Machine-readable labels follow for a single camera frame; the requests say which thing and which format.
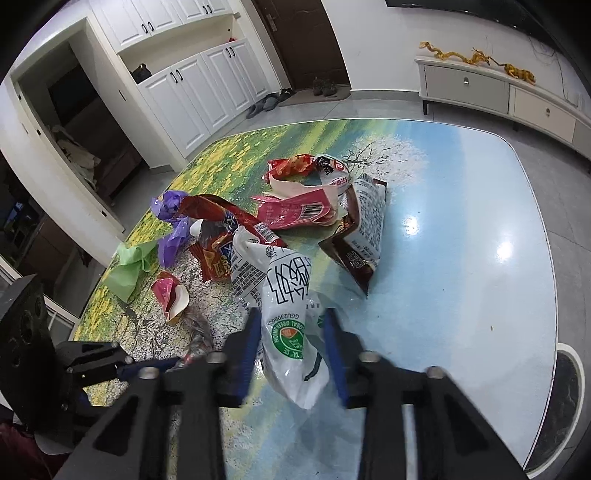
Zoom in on brown doormat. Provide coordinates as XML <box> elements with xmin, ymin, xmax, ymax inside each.
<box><xmin>277</xmin><ymin>85</ymin><xmax>353</xmax><ymax>108</ymax></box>

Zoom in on white plastic bag green logo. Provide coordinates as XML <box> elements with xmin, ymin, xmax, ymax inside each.
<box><xmin>259</xmin><ymin>247</ymin><xmax>331</xmax><ymax>411</ymax></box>

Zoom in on small pink cream wrapper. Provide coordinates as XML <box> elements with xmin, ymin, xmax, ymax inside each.
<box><xmin>150</xmin><ymin>271</ymin><xmax>190</xmax><ymax>326</ymax></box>

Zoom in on pink barcode wrapper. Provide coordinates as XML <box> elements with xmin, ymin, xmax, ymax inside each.
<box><xmin>252</xmin><ymin>184</ymin><xmax>346</xmax><ymax>232</ymax></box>

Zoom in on round grey trash bin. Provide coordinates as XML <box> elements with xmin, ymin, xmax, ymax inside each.
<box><xmin>555</xmin><ymin>344</ymin><xmax>586</xmax><ymax>468</ymax></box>

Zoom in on purple plastic bag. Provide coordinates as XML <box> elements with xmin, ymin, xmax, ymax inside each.
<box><xmin>152</xmin><ymin>190</ymin><xmax>195</xmax><ymax>269</ymax></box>

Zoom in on golden tiger ornament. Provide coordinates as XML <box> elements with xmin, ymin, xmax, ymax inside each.
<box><xmin>501</xmin><ymin>62</ymin><xmax>537</xmax><ymax>86</ymax></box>

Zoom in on grey slipper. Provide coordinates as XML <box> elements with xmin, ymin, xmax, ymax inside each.
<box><xmin>246</xmin><ymin>96</ymin><xmax>279</xmax><ymax>120</ymax></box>

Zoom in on person's left forearm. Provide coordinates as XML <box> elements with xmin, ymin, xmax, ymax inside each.
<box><xmin>0</xmin><ymin>418</ymin><xmax>56</xmax><ymax>480</ymax></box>

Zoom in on black wall cable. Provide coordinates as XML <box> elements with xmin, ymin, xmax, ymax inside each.
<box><xmin>526</xmin><ymin>36</ymin><xmax>583</xmax><ymax>108</ymax></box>

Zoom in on brown snack bag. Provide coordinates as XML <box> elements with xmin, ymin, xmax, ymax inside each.
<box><xmin>318</xmin><ymin>174</ymin><xmax>389</xmax><ymax>297</ymax></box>

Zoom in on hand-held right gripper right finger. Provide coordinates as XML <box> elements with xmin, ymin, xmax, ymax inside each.
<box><xmin>321</xmin><ymin>308</ymin><xmax>532</xmax><ymax>480</ymax></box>

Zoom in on red white torn wrapper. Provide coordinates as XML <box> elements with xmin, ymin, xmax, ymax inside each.
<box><xmin>264</xmin><ymin>154</ymin><xmax>352</xmax><ymax>200</ymax></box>

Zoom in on red snack wrapper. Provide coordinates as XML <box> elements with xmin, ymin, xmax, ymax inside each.
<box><xmin>177</xmin><ymin>194</ymin><xmax>288</xmax><ymax>283</ymax></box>

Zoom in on brown entrance door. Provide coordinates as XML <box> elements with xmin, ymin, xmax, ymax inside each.
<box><xmin>252</xmin><ymin>0</ymin><xmax>352</xmax><ymax>92</ymax></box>

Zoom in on white small-print wrapper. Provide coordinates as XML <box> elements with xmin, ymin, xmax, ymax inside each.
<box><xmin>230</xmin><ymin>227</ymin><xmax>278</xmax><ymax>309</ymax></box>

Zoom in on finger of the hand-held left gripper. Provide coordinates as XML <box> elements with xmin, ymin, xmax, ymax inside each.
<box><xmin>67</xmin><ymin>356</ymin><xmax>183</xmax><ymax>386</ymax></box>
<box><xmin>54</xmin><ymin>340</ymin><xmax>129</xmax><ymax>367</ymax></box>

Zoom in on grey white television stand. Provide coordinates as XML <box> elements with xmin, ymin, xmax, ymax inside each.
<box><xmin>414</xmin><ymin>55</ymin><xmax>591</xmax><ymax>163</ymax></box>

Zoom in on black wall television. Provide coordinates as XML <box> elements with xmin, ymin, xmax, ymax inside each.
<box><xmin>385</xmin><ymin>0</ymin><xmax>561</xmax><ymax>51</ymax></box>

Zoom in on golden dragon ornament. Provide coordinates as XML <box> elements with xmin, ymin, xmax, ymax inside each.
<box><xmin>419</xmin><ymin>41</ymin><xmax>493</xmax><ymax>66</ymax></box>

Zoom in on white wall cabinets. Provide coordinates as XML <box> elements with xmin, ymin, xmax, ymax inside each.
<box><xmin>88</xmin><ymin>0</ymin><xmax>288</xmax><ymax>161</ymax></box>

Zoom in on clear wrapper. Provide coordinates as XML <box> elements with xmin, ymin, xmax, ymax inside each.
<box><xmin>178</xmin><ymin>308</ymin><xmax>216</xmax><ymax>366</ymax></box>

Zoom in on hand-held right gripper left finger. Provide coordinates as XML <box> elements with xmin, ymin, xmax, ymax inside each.
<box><xmin>53</xmin><ymin>308</ymin><xmax>264</xmax><ymax>480</ymax></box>

